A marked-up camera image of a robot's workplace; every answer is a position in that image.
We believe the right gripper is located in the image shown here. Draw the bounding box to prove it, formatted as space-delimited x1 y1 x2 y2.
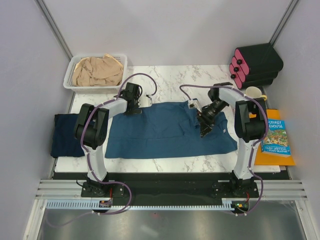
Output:
195 99 228 138

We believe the blue t shirt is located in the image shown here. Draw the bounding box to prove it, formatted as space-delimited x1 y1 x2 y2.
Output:
105 101 238 159

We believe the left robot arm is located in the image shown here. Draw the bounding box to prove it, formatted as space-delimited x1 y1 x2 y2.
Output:
74 83 143 198

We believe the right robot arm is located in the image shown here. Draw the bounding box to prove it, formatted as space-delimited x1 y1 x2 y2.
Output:
197 82 269 198

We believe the white plastic basket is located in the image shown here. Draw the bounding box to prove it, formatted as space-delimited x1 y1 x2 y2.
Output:
63 53 128 94

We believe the yellow mug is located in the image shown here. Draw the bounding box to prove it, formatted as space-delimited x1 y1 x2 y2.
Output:
245 86 268 101

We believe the orange folder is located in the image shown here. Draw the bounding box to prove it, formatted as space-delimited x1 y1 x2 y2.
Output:
254 109 296 166

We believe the black pink drawer unit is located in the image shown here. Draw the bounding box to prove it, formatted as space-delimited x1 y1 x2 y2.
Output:
229 43 284 90

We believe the blue treehouse book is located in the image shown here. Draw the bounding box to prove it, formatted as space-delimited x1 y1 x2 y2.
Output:
260 118 291 157

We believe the folded navy t shirt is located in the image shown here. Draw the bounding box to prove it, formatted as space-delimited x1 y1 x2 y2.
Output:
50 114 85 158

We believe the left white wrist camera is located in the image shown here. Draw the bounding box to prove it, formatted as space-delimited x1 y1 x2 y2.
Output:
138 95 153 108

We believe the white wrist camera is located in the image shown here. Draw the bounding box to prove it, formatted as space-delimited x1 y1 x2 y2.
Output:
138 95 153 108
188 99 201 111

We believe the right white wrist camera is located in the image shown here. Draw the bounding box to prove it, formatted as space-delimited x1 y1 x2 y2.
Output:
188 99 201 111

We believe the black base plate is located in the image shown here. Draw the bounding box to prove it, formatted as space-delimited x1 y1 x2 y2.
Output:
80 171 260 207

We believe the white cable duct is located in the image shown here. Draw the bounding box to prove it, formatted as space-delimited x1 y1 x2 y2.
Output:
45 199 243 211

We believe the aluminium rail frame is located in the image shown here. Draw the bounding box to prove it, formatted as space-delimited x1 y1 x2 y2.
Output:
23 179 320 240

